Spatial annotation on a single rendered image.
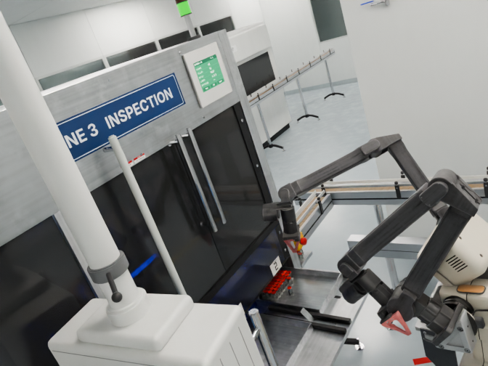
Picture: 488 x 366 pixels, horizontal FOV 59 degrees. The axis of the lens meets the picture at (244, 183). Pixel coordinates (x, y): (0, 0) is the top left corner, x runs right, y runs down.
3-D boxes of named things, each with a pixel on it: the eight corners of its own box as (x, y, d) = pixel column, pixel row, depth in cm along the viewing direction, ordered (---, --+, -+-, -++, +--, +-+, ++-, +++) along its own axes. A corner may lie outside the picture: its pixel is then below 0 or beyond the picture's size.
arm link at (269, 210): (288, 187, 166) (292, 191, 174) (260, 190, 169) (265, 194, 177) (290, 218, 164) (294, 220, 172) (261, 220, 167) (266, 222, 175)
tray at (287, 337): (216, 359, 180) (213, 352, 179) (248, 316, 198) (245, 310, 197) (285, 378, 159) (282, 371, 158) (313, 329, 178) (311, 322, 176)
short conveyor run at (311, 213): (287, 270, 229) (279, 245, 224) (263, 267, 239) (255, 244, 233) (335, 205, 278) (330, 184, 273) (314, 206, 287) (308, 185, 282)
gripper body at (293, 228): (282, 242, 168) (279, 224, 166) (284, 229, 178) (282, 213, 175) (299, 240, 167) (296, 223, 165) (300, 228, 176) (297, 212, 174)
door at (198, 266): (147, 356, 143) (67, 204, 123) (224, 271, 176) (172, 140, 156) (148, 356, 143) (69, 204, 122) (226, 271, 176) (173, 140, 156)
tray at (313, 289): (257, 305, 204) (255, 299, 203) (282, 271, 223) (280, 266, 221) (321, 316, 183) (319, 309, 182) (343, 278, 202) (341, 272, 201)
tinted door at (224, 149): (225, 271, 177) (173, 140, 156) (274, 217, 207) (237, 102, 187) (226, 271, 176) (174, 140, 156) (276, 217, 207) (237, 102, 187)
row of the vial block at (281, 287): (273, 301, 203) (270, 293, 201) (290, 277, 215) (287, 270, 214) (277, 301, 201) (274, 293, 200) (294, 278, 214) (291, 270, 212)
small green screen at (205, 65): (200, 108, 166) (181, 55, 159) (231, 91, 181) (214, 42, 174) (202, 108, 165) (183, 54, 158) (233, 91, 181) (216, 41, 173)
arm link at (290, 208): (293, 207, 165) (294, 201, 170) (275, 208, 167) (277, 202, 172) (295, 223, 167) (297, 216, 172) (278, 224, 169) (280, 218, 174)
